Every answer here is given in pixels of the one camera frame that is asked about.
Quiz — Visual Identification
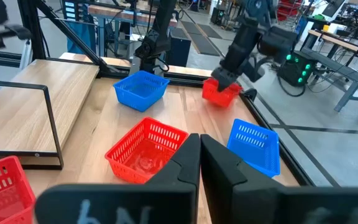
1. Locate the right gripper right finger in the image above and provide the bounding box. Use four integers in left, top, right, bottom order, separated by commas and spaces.
201, 134, 358, 224

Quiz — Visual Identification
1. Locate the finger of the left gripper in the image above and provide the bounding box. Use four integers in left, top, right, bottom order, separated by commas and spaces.
211, 67, 229, 92
225, 74, 242, 91

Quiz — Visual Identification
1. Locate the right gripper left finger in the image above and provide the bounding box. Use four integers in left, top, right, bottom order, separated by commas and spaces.
34, 133, 201, 224

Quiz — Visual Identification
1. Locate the red plastic basket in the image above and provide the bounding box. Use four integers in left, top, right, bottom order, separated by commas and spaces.
201, 77, 244, 109
0, 155, 37, 224

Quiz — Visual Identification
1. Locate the blue plastic basket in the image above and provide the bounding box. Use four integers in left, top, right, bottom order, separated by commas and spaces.
112, 70, 170, 113
227, 118, 282, 179

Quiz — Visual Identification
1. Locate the orange plastic basket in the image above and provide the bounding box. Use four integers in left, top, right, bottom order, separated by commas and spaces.
104, 116, 190, 185

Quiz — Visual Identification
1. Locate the black floor mat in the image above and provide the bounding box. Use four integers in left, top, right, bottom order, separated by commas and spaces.
180, 20, 202, 35
187, 32, 221, 57
197, 23, 223, 40

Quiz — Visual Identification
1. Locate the black speaker box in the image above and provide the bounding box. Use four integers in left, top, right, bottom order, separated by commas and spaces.
209, 6, 226, 26

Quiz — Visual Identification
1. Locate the black computer tower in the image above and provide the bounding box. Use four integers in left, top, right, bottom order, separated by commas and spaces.
165, 34, 192, 68

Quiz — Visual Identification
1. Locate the black box with lights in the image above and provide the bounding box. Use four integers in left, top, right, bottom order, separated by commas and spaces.
277, 50, 317, 88

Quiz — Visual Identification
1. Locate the red metal rack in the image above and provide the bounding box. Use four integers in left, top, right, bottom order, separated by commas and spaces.
277, 0, 304, 22

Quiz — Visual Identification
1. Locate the black monitor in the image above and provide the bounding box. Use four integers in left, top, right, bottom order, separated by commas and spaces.
321, 0, 346, 18

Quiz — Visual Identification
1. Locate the blue fabric cover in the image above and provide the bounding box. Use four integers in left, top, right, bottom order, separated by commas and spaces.
67, 21, 96, 54

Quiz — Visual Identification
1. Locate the labelled drawer cabinet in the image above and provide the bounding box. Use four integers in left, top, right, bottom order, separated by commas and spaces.
61, 0, 85, 22

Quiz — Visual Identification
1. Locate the black floor cable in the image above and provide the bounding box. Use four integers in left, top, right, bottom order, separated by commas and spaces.
277, 74, 307, 98

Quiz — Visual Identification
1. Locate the wooden shelf with black frame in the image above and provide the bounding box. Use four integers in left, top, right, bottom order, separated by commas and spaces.
0, 58, 101, 171

